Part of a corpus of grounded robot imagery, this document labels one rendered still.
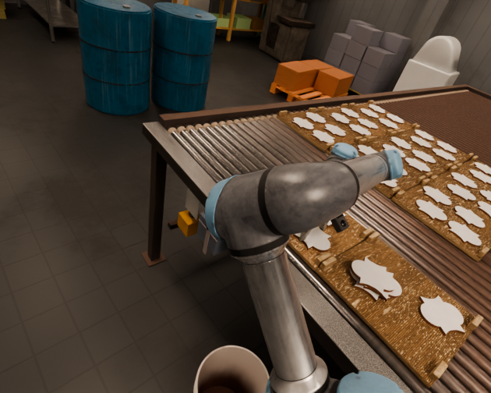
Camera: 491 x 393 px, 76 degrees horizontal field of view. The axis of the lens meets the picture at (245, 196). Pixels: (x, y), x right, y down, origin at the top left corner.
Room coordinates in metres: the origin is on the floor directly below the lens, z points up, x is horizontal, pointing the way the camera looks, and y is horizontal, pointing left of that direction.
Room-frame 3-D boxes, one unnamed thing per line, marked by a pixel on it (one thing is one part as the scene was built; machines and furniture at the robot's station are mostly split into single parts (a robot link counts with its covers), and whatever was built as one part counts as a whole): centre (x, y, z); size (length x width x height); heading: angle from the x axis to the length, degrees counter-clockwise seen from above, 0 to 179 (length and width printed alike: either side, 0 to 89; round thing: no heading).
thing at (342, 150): (0.86, -0.25, 1.24); 0.09 x 0.08 x 0.11; 159
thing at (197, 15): (3.50, 1.43, 0.51); 1.39 x 0.89 x 1.03; 146
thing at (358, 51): (6.34, -1.37, 0.54); 1.09 x 0.74 x 1.08; 51
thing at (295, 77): (5.29, -0.56, 0.22); 1.21 x 0.83 x 0.44; 150
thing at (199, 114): (2.86, -0.87, 0.90); 4.04 x 0.06 x 0.10; 137
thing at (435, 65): (5.63, -2.34, 0.65); 0.73 x 0.61 x 1.30; 51
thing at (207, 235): (0.91, 0.08, 0.77); 0.14 x 0.11 x 0.18; 47
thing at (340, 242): (0.97, -0.25, 0.93); 0.41 x 0.35 x 0.02; 47
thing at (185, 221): (1.03, 0.21, 0.74); 0.09 x 0.08 x 0.24; 47
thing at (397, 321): (0.69, -0.55, 0.93); 0.41 x 0.35 x 0.02; 47
